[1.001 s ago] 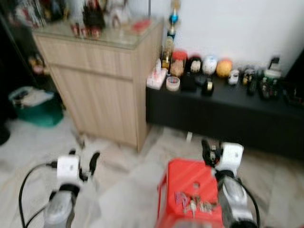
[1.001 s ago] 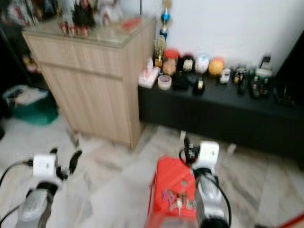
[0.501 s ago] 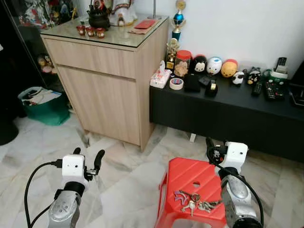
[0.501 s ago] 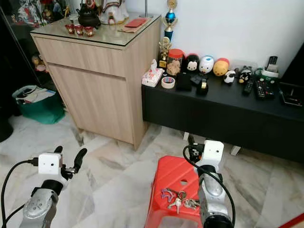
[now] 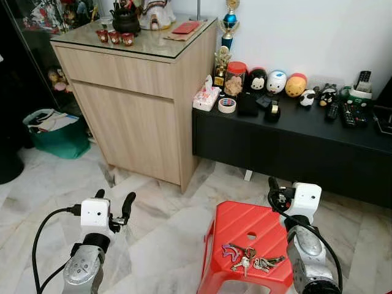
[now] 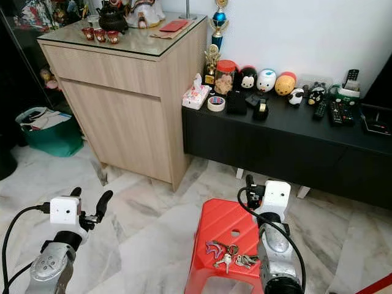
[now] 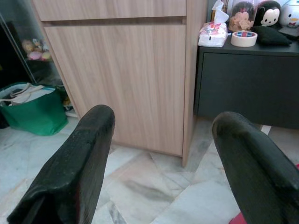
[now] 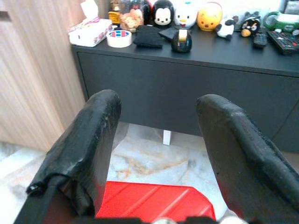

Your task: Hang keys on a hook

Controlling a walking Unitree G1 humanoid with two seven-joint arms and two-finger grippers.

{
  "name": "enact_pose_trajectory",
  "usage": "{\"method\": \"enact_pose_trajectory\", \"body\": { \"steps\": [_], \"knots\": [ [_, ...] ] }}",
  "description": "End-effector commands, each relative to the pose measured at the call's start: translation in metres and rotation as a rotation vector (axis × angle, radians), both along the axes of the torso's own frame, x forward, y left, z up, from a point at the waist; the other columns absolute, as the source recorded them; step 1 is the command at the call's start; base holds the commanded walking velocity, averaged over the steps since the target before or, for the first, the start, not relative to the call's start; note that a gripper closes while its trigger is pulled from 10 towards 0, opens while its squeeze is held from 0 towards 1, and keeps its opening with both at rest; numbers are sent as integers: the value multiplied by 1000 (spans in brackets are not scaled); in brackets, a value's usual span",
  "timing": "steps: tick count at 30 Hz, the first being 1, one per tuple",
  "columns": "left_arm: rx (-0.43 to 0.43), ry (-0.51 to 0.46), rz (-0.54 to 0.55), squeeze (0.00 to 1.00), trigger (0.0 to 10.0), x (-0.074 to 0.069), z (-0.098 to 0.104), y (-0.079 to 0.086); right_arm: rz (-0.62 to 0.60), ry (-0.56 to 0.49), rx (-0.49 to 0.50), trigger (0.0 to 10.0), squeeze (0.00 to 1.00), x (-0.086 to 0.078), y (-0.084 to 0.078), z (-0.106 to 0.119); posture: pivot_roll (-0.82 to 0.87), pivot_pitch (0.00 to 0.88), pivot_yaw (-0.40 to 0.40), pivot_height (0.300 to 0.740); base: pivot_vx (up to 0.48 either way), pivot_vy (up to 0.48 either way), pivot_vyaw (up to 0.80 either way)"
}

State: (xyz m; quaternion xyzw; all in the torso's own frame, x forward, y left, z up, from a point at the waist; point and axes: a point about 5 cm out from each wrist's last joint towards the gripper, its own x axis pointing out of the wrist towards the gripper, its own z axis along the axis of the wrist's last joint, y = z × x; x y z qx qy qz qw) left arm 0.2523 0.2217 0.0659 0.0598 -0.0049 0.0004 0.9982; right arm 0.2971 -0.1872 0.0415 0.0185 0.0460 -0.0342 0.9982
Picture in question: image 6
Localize bunch of keys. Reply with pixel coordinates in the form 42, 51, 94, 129
206, 240, 262, 274

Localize red plastic stool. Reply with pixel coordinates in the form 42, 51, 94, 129
184, 198, 268, 294

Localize black low console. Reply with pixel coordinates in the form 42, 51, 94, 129
182, 86, 392, 210

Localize green bag with papers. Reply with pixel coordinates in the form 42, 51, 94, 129
15, 107, 72, 158

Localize black tape dispenser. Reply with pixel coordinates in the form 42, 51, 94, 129
252, 98, 270, 120

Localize black round base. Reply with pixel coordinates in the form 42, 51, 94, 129
0, 150, 18, 180

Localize black wallet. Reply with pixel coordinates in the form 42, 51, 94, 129
227, 91, 248, 115

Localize small black box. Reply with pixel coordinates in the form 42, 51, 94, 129
245, 92, 263, 106

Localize light wooden cabinet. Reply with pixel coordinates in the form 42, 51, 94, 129
37, 13, 209, 192

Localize white tape roll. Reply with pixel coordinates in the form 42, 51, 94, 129
208, 95, 227, 112

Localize small white black toy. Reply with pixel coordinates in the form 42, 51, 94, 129
288, 87, 306, 106

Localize slim black remote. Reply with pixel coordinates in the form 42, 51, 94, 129
312, 100, 327, 119

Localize white red tissue pack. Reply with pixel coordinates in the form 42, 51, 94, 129
182, 73, 212, 110

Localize white round plush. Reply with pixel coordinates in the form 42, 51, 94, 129
257, 69, 277, 93

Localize yellow red round plush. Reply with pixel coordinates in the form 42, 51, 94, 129
275, 72, 297, 96

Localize black mouse plush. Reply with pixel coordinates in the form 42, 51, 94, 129
238, 66, 258, 91

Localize clear jar red lid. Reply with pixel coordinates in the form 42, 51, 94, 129
214, 59, 238, 96

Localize wide black remote coloured buttons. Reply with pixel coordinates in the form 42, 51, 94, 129
328, 99, 357, 126

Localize black white plush toy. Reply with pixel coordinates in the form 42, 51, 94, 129
306, 82, 328, 105

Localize small doll behind glass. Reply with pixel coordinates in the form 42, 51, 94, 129
40, 67, 56, 92

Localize small gold trophy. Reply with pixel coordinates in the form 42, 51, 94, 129
203, 44, 221, 85

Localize white green holder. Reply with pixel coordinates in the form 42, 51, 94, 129
330, 84, 362, 102

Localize glass display cabinet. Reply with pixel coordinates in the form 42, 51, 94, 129
0, 0, 92, 117

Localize black flat device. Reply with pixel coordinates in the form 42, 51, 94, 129
360, 103, 392, 137

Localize black grey remote upright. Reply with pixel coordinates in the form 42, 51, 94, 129
343, 69, 360, 91

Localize red strip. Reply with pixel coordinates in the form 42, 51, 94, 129
356, 273, 392, 294

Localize black television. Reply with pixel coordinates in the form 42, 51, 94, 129
361, 55, 392, 111

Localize blue and gold trophy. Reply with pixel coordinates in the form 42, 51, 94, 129
211, 0, 229, 51

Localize black round pot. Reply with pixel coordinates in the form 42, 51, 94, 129
98, 2, 129, 33

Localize white robed figurine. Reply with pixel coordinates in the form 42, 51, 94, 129
126, 0, 165, 28

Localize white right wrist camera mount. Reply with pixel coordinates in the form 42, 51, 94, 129
259, 180, 292, 216

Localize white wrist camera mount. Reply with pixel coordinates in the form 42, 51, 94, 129
259, 180, 292, 216
50, 196, 82, 236

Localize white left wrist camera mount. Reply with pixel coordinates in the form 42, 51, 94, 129
50, 196, 82, 236

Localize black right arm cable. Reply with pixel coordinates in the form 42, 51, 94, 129
238, 189, 307, 293

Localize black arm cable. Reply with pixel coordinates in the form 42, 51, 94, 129
2, 203, 52, 294
238, 189, 307, 293

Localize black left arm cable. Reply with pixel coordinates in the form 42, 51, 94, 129
2, 203, 52, 294

